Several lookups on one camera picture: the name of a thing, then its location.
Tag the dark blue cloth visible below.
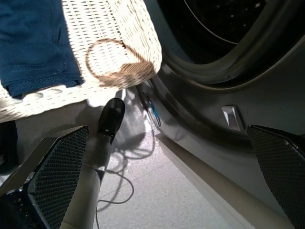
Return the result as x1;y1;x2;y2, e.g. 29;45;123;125
0;0;84;99

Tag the grey washing machine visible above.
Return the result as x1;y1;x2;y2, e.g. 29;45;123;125
135;0;305;229

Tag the pale woven basket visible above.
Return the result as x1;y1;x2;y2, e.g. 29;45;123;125
0;0;163;119

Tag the silver robot leg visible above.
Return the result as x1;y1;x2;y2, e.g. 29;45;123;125
59;97;126;229

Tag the grey door latch socket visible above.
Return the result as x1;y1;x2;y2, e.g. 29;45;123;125
221;105;246;131

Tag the thin grey floor cable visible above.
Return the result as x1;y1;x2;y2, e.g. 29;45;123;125
95;90;163;213

